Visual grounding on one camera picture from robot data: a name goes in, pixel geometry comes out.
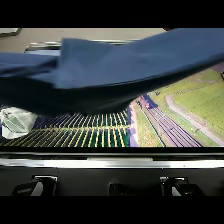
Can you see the white garment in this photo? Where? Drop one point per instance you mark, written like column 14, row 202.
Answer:
column 15, row 122

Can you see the silver frame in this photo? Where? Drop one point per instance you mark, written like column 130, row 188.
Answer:
column 100, row 163

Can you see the navy blue garment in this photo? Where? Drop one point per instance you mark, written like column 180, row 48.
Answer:
column 110, row 70

